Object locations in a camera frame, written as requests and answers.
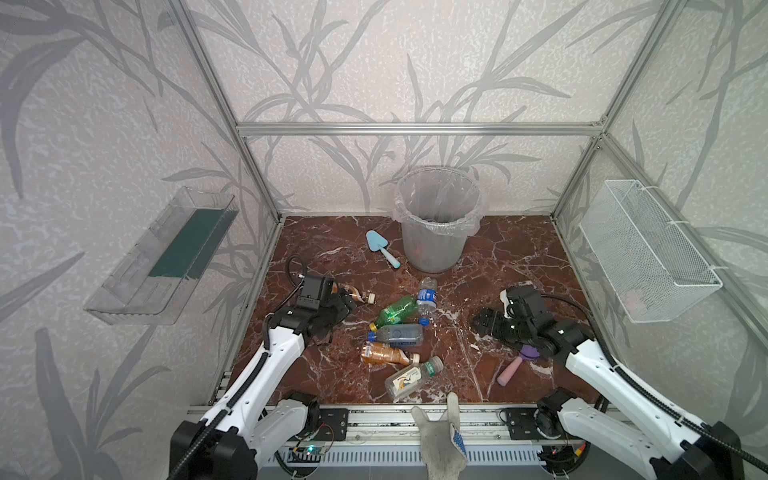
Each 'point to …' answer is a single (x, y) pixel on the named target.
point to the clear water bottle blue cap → (398, 335)
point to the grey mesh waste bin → (426, 251)
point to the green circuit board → (309, 450)
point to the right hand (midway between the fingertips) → (479, 318)
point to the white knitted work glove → (442, 441)
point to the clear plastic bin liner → (447, 200)
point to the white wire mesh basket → (652, 270)
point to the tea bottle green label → (411, 376)
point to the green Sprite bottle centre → (401, 312)
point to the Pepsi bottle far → (427, 299)
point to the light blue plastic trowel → (378, 243)
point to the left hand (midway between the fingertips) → (351, 299)
